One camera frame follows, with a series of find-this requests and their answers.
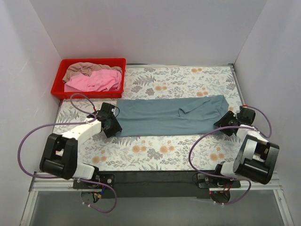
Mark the blue-grey t shirt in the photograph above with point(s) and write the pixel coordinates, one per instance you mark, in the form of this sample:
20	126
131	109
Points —
170	117

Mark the beige t shirt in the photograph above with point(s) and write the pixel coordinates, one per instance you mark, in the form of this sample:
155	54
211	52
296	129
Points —
86	68

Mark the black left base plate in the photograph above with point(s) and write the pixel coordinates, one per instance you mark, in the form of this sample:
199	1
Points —
107	179

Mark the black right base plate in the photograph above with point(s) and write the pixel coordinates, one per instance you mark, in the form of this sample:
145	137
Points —
204	181

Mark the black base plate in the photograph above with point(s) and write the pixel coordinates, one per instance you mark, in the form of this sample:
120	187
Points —
107	179
204	181

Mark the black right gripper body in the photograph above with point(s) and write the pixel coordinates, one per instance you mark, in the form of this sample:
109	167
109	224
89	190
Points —
225	121

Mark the aluminium right side rail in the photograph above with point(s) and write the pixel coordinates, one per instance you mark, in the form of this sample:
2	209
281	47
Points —
240	82

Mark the pink t shirt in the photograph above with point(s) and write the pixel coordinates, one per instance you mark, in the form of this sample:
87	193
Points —
99	81

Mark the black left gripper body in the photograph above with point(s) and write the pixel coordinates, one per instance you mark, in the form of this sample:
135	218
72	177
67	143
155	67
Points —
114	127

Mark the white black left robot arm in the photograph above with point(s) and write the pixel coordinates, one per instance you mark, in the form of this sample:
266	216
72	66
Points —
60	156

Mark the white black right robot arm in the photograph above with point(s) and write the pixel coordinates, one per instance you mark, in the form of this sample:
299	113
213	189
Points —
226	168

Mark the floral table mat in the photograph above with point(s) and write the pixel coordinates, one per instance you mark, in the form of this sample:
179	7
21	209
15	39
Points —
175	152

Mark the red plastic bin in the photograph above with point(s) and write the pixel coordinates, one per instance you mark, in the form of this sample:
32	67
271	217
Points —
58	85

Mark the aluminium front frame rail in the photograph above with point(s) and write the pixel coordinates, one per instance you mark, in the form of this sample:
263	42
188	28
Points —
59	184

